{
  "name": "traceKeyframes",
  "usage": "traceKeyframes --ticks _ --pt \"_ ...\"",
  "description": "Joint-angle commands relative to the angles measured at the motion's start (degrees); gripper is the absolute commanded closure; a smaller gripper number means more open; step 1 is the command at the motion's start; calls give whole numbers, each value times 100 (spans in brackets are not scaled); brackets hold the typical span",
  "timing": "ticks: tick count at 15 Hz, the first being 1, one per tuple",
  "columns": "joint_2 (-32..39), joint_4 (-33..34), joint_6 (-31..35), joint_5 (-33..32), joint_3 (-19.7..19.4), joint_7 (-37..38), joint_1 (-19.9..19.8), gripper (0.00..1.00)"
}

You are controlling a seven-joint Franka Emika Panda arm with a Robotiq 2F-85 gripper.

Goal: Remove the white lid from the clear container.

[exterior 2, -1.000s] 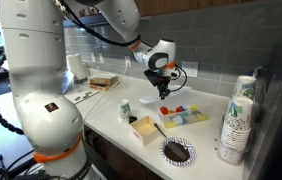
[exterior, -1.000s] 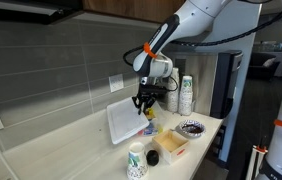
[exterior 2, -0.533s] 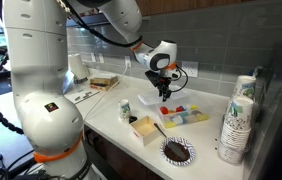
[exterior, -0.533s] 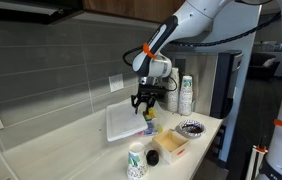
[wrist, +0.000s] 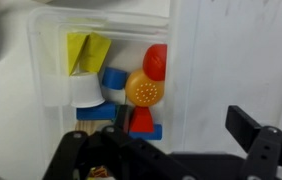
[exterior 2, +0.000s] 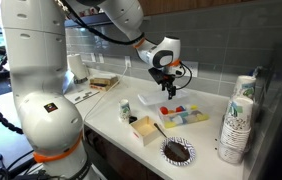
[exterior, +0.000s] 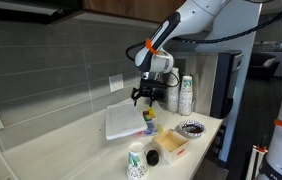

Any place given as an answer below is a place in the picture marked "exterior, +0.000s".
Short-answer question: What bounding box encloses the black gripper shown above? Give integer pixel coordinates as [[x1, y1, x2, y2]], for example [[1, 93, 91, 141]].
[[130, 86, 159, 108]]

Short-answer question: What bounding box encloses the white plastic lid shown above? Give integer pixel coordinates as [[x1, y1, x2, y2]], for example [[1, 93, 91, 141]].
[[105, 102, 149, 141]]

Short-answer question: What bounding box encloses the clear plastic container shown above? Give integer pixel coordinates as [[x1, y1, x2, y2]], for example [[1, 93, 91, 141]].
[[134, 100, 166, 137]]

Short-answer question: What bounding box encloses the yellow toy block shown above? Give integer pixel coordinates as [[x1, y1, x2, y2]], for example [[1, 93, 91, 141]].
[[146, 108, 157, 122]]

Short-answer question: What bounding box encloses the blue toy block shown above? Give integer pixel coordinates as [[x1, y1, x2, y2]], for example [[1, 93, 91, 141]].
[[145, 121, 159, 136]]

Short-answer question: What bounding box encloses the tall paper cup stack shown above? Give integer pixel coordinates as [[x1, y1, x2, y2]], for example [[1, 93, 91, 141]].
[[166, 67, 181, 114]]

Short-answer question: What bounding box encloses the short paper cup stack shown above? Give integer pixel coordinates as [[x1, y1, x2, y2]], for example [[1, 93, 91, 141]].
[[177, 75, 194, 117]]

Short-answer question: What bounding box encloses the small open cardboard box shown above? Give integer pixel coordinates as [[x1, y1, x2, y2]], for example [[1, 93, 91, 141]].
[[151, 128, 190, 165]]

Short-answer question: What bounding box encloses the patterned paper bowl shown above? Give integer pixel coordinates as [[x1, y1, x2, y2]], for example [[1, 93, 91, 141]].
[[175, 119, 207, 140]]

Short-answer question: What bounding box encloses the black round object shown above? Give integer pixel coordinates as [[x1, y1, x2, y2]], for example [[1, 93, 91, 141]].
[[146, 149, 160, 167]]

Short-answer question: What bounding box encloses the patterned paper cup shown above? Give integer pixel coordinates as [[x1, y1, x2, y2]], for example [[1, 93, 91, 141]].
[[126, 141, 149, 180]]

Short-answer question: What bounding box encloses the black steel coffee machine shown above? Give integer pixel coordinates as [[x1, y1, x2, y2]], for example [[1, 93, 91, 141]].
[[174, 49, 244, 120]]

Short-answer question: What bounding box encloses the dark sofa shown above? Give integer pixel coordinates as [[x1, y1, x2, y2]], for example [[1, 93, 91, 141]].
[[246, 52, 281, 81]]

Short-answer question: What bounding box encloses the orange white pole stand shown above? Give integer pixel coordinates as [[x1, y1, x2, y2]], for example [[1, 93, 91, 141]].
[[245, 144, 269, 180]]

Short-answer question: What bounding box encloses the white sofa pillow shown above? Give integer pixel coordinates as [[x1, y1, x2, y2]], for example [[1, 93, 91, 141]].
[[262, 57, 277, 68]]

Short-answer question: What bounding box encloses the black under-cabinet hood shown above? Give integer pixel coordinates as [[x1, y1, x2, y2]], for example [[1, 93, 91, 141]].
[[0, 0, 84, 26]]

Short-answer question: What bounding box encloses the white wall outlet plate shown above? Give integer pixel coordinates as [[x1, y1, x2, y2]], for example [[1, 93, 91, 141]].
[[108, 73, 125, 94]]

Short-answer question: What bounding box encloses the wooden wall cabinet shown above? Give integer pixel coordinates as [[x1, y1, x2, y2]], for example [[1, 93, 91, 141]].
[[80, 0, 187, 24]]

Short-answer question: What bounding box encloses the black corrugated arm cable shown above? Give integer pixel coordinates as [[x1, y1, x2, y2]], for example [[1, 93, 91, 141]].
[[125, 9, 282, 63]]

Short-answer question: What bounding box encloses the white power cable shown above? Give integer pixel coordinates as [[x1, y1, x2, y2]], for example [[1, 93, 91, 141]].
[[0, 131, 19, 180]]

